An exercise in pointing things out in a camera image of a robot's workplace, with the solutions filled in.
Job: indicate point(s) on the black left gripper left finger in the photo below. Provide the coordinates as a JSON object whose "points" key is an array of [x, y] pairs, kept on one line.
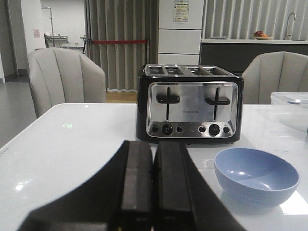
{"points": [[117, 198]]}

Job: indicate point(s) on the fruit plate on counter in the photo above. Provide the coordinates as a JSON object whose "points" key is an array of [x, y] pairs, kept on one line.
{"points": [[260, 35]]}

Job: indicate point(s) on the chrome kitchen faucet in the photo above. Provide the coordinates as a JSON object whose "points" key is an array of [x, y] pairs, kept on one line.
{"points": [[289, 26]]}

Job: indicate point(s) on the red barrier belt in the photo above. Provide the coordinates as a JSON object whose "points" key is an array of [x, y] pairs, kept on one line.
{"points": [[144, 41]]}

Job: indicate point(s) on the yellow poster on refrigerator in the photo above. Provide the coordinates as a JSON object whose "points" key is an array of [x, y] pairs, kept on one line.
{"points": [[181, 11]]}

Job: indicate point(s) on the left beige armchair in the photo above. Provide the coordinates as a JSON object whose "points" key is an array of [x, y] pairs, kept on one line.
{"points": [[59, 75]]}

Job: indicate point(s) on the clear plastic storage container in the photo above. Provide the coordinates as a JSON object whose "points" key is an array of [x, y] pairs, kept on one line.
{"points": [[289, 102]]}

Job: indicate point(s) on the white refrigerator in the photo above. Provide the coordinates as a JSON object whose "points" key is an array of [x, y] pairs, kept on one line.
{"points": [[179, 42]]}

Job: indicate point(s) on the right beige armchair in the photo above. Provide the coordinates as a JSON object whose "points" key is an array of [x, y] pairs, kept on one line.
{"points": [[274, 72]]}

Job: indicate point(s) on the black and chrome toaster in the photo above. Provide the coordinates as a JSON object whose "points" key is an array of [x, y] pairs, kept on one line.
{"points": [[194, 104]]}

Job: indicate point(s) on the blue bowl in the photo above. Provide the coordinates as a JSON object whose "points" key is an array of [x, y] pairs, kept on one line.
{"points": [[254, 177]]}

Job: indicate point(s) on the beige armchair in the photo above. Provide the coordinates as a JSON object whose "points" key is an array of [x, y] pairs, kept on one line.
{"points": [[274, 72], [59, 75]]}

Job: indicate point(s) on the dark kitchen counter cabinet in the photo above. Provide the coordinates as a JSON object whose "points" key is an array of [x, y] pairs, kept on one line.
{"points": [[236, 55]]}

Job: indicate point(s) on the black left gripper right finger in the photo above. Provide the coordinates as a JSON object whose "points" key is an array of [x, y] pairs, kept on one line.
{"points": [[183, 201]]}

